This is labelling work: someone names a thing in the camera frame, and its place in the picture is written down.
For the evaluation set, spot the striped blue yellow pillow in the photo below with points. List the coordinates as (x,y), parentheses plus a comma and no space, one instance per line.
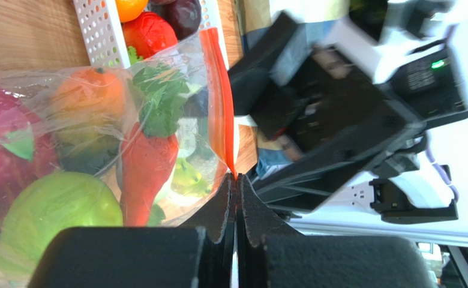
(317,17)

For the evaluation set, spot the pink dragon fruit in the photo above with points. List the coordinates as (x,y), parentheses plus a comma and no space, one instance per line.
(27,152)

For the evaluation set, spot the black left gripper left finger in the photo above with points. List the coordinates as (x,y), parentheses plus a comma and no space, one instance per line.
(197,253)

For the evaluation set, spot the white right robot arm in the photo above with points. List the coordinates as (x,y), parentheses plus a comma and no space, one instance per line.
(402,44)

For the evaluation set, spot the white plastic basket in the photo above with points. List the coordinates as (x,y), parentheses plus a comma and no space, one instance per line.
(101,30)

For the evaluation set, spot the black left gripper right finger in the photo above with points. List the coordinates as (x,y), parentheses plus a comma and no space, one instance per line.
(273,254)

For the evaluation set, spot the green apple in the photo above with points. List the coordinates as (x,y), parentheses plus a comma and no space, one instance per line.
(47,206)

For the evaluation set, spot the red tomato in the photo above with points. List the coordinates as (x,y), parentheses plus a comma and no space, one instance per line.
(148,34)

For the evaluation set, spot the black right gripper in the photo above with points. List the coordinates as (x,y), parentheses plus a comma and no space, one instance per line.
(331,119)

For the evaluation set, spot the orange carrot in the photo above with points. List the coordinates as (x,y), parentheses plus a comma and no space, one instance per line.
(150,148)

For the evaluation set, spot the clear orange-zip plastic bag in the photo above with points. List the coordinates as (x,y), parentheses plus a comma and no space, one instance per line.
(206,132)

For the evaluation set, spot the dark purple mangosteen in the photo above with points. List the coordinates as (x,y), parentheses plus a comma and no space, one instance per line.
(184,16)

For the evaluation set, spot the orange tangerine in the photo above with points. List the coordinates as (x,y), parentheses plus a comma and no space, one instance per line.
(93,91)

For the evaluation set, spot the orange green mango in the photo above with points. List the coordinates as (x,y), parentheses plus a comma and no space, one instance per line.
(88,147)

